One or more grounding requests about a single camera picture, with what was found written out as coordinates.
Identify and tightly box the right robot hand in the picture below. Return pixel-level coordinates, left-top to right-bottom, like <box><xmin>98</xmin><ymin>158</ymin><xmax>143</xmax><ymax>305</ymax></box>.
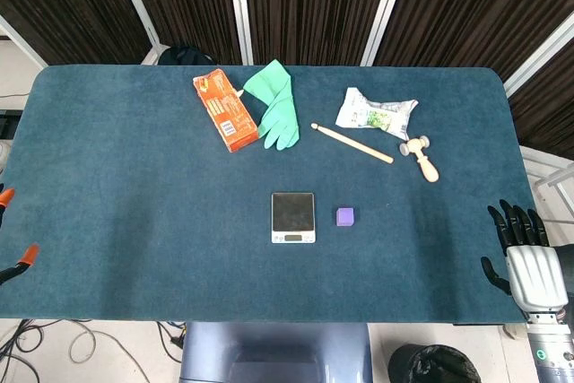
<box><xmin>480</xmin><ymin>198</ymin><xmax>570</xmax><ymax>311</ymax></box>

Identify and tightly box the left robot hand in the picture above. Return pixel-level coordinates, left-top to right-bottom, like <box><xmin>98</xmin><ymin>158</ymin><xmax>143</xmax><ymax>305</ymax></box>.
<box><xmin>0</xmin><ymin>184</ymin><xmax>40</xmax><ymax>286</ymax></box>

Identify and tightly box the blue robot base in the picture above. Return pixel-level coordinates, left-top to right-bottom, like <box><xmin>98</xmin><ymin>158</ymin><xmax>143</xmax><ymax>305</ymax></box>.
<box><xmin>178</xmin><ymin>321</ymin><xmax>374</xmax><ymax>383</ymax></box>

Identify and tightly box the small digital scale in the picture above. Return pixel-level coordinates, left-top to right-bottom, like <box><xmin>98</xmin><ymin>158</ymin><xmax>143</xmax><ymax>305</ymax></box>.
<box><xmin>270</xmin><ymin>192</ymin><xmax>317</xmax><ymax>245</ymax></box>

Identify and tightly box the blue table cloth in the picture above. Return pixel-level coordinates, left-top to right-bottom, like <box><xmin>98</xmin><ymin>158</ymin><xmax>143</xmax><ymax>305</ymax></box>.
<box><xmin>0</xmin><ymin>64</ymin><xmax>561</xmax><ymax>325</ymax></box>

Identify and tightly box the black trash bin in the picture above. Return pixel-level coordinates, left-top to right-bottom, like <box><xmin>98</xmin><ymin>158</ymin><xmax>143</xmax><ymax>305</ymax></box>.
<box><xmin>387</xmin><ymin>344</ymin><xmax>483</xmax><ymax>383</ymax></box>

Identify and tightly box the wooden massage roller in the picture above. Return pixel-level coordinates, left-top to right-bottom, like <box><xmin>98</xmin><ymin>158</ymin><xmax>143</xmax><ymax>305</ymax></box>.
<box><xmin>399</xmin><ymin>135</ymin><xmax>440</xmax><ymax>184</ymax></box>

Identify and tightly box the crumpled white snack bag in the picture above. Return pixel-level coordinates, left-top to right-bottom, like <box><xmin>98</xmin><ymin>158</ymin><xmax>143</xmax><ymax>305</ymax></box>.
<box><xmin>335</xmin><ymin>87</ymin><xmax>420</xmax><ymax>142</ymax></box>

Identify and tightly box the wooden drumstick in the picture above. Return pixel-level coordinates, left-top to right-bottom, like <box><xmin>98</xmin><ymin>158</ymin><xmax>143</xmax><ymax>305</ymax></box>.
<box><xmin>310</xmin><ymin>122</ymin><xmax>395</xmax><ymax>165</ymax></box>

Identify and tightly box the orange cardboard box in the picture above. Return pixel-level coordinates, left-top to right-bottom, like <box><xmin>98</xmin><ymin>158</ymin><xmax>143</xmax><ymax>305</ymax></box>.
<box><xmin>192</xmin><ymin>68</ymin><xmax>260</xmax><ymax>154</ymax></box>

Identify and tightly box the black bag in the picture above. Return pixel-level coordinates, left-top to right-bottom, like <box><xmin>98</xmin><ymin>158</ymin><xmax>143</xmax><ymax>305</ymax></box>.
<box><xmin>157</xmin><ymin>45</ymin><xmax>217</xmax><ymax>66</ymax></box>

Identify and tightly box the green rubber glove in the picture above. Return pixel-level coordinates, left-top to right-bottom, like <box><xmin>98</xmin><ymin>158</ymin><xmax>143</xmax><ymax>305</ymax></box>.
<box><xmin>242</xmin><ymin>58</ymin><xmax>300</xmax><ymax>152</ymax></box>

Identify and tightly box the black floor cable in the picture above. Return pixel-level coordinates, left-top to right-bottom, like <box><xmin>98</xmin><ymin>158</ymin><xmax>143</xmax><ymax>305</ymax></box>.
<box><xmin>0</xmin><ymin>318</ymin><xmax>46</xmax><ymax>383</ymax></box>

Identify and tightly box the grey floor cable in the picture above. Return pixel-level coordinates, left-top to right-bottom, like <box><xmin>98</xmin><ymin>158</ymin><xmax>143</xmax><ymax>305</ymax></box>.
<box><xmin>67</xmin><ymin>320</ymin><xmax>152</xmax><ymax>383</ymax></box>

